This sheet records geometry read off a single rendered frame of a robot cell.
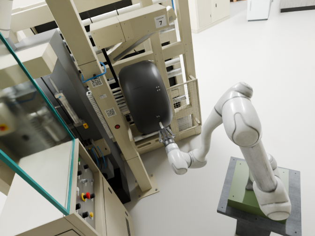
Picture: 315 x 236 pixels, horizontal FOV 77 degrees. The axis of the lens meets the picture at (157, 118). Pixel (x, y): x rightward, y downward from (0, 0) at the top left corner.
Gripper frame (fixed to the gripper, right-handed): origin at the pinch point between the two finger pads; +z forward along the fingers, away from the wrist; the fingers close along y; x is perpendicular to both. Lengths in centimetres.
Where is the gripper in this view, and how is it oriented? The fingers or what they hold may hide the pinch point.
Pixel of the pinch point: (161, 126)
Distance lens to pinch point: 152.5
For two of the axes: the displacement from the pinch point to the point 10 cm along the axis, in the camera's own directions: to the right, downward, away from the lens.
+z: -3.0, -6.7, 6.8
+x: 1.7, 6.6, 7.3
